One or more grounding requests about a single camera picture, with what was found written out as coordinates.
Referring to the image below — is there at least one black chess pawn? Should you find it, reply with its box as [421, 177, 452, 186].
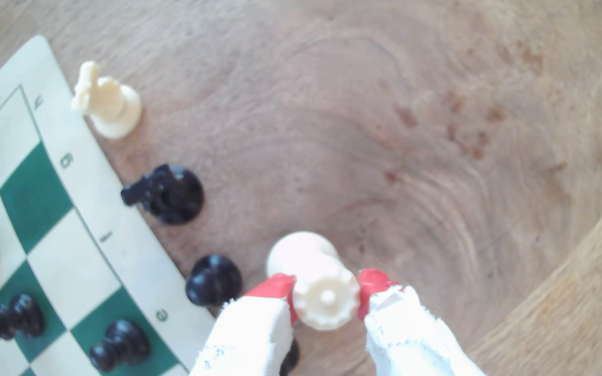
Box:
[89, 320, 151, 373]
[279, 338, 301, 376]
[185, 254, 243, 307]

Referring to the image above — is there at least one white chess queen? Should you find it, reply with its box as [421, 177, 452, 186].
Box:
[266, 231, 361, 331]

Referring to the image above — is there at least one black chess bishop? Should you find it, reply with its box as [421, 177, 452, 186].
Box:
[0, 293, 46, 341]

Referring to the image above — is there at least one white chess knight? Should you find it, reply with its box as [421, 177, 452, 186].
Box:
[70, 61, 143, 140]

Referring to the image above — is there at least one green and white chess mat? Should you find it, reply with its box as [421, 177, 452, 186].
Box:
[0, 35, 217, 376]

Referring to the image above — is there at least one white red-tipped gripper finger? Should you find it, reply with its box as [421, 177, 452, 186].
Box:
[357, 268, 486, 376]
[190, 273, 300, 376]

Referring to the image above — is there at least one black chess knight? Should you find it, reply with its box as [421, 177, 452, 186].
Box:
[121, 164, 205, 226]

